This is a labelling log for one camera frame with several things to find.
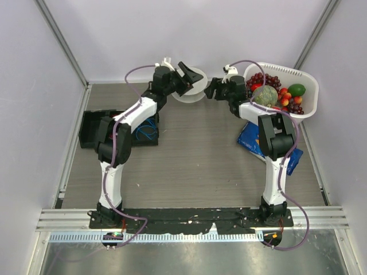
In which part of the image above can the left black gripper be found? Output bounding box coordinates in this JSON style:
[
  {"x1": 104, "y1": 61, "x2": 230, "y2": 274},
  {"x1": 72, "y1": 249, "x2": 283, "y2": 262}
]
[{"x1": 163, "y1": 62, "x2": 202, "y2": 96}]

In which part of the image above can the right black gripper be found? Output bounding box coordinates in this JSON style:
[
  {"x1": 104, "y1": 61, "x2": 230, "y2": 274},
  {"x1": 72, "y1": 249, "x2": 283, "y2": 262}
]
[{"x1": 203, "y1": 78, "x2": 233, "y2": 102}]

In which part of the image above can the white plastic spool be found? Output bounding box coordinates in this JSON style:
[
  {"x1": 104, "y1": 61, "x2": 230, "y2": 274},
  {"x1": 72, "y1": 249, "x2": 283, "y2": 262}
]
[{"x1": 171, "y1": 67, "x2": 208, "y2": 104}]

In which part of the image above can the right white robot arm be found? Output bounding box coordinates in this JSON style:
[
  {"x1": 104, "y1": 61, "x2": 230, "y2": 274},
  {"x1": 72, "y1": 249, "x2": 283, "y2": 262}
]
[{"x1": 204, "y1": 75, "x2": 297, "y2": 226}]

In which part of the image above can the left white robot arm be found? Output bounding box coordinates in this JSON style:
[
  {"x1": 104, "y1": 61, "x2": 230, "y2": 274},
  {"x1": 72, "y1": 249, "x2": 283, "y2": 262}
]
[{"x1": 88, "y1": 58, "x2": 208, "y2": 229}]

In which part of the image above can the red strawberry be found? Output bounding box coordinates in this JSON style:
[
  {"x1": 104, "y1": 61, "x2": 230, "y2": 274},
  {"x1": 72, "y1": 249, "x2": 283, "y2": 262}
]
[{"x1": 251, "y1": 83, "x2": 262, "y2": 91}]

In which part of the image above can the dark red grape bunch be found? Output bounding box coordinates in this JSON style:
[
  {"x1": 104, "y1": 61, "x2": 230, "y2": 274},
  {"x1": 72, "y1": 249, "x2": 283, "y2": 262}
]
[{"x1": 246, "y1": 73, "x2": 282, "y2": 91}]

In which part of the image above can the green melon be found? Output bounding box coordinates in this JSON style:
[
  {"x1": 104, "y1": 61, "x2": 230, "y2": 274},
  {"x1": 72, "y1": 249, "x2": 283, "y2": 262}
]
[{"x1": 253, "y1": 85, "x2": 278, "y2": 107}]

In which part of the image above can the blue chips bag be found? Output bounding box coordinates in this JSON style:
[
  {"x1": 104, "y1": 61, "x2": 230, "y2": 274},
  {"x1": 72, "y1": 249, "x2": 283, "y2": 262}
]
[{"x1": 237, "y1": 122, "x2": 303, "y2": 176}]

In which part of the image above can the white plastic basket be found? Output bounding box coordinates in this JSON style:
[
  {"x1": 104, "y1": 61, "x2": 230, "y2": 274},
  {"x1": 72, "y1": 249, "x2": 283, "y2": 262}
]
[{"x1": 240, "y1": 62, "x2": 319, "y2": 124}]

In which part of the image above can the dark purple grape bunch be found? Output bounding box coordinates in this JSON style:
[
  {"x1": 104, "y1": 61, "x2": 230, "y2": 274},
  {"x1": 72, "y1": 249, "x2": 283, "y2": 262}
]
[{"x1": 286, "y1": 99, "x2": 304, "y2": 115}]

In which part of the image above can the green lime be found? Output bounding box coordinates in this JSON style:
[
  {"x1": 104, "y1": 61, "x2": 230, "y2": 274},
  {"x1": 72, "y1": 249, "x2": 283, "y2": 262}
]
[{"x1": 288, "y1": 84, "x2": 306, "y2": 97}]

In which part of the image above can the red yellow peach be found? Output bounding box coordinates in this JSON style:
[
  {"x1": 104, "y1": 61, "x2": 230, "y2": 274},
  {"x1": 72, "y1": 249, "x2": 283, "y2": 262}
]
[{"x1": 293, "y1": 96, "x2": 303, "y2": 105}]

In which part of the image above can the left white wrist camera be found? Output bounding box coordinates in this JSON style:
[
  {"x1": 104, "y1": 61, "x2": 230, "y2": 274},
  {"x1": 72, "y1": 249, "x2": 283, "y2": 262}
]
[{"x1": 154, "y1": 57, "x2": 175, "y2": 71}]

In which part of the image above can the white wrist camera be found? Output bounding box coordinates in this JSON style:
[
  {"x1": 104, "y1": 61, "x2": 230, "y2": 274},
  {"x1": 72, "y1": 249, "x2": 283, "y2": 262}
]
[
  {"x1": 221, "y1": 64, "x2": 238, "y2": 84},
  {"x1": 154, "y1": 57, "x2": 175, "y2": 71}
]

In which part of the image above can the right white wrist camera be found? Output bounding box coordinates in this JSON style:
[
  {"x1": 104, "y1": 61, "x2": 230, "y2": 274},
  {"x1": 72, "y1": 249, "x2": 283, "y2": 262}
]
[{"x1": 221, "y1": 64, "x2": 238, "y2": 84}]

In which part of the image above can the blue cable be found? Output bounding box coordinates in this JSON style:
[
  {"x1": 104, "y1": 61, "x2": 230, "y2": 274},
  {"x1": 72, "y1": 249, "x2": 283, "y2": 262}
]
[{"x1": 134, "y1": 120, "x2": 158, "y2": 141}]

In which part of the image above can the black compartment cable box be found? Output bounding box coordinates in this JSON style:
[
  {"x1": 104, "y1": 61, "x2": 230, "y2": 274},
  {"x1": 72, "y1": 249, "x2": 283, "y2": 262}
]
[{"x1": 79, "y1": 109, "x2": 159, "y2": 149}]

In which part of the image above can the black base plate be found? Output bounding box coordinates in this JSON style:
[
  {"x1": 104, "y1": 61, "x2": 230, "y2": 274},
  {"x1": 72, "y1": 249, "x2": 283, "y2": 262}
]
[{"x1": 87, "y1": 207, "x2": 294, "y2": 235}]

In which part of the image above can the left aluminium frame post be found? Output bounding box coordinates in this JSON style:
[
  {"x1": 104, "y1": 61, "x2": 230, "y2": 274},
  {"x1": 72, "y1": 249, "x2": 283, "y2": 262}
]
[{"x1": 33, "y1": 0, "x2": 88, "y2": 86}]

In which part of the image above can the aluminium frame post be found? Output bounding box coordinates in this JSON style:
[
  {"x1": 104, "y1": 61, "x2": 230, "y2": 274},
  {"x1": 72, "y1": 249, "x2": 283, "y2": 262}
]
[
  {"x1": 293, "y1": 0, "x2": 341, "y2": 70},
  {"x1": 33, "y1": 0, "x2": 88, "y2": 86}
]

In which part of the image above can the right aluminium frame post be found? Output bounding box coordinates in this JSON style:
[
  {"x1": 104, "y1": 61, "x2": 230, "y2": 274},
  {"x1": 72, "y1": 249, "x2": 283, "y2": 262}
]
[{"x1": 293, "y1": 0, "x2": 341, "y2": 70}]

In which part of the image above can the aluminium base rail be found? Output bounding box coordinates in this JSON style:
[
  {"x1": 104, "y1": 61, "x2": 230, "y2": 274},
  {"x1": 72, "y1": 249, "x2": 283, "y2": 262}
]
[{"x1": 36, "y1": 206, "x2": 349, "y2": 232}]

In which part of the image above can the white slotted cable duct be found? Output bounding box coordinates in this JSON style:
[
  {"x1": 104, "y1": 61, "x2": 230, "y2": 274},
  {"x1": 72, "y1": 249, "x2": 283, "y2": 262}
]
[{"x1": 49, "y1": 231, "x2": 263, "y2": 244}]

